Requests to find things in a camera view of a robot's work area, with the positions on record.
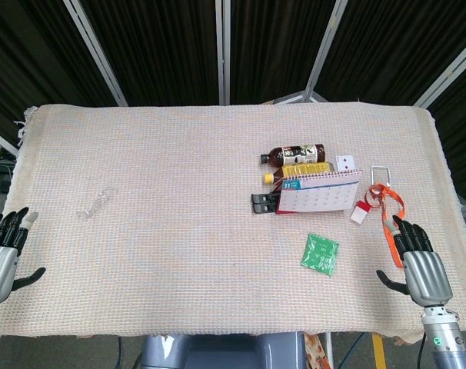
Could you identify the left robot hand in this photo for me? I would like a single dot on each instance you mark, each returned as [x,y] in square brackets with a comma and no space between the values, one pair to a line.
[0,261]

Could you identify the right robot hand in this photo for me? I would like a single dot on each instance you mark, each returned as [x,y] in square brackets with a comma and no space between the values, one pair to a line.
[423,269]

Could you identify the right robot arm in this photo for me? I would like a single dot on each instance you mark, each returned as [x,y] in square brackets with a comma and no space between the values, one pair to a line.
[444,338]

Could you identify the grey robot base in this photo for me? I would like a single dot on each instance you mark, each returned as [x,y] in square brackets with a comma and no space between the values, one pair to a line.
[221,351]

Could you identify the desk calendar with red binding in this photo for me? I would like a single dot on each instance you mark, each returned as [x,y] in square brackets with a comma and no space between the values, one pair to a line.
[317,196]

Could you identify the red and white badge card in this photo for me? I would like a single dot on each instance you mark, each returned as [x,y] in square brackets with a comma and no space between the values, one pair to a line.
[360,212]

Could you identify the clear plastic badge holder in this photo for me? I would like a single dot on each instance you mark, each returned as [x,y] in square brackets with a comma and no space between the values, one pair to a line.
[381,177]

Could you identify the green sachet packet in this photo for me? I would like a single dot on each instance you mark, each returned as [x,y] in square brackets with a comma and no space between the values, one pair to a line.
[320,254]

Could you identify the crumpled clear plastic wrap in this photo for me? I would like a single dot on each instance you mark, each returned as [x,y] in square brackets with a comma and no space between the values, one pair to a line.
[96,205]

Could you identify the diamond playing card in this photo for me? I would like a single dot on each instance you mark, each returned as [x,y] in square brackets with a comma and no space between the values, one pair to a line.
[344,162]

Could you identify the yellow-capped drink bottle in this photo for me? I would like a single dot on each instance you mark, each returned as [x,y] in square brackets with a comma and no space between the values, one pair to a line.
[298,171]

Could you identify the black binder clips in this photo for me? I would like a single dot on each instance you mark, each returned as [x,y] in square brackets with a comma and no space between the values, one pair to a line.
[264,203]

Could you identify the dark tea bottle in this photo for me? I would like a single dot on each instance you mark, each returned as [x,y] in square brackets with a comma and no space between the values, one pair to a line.
[294,153]

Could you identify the beige woven table cloth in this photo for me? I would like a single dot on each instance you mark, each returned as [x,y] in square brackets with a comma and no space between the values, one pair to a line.
[225,215]

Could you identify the black folding screen panels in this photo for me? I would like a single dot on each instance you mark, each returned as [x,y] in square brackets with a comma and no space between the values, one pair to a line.
[233,50]

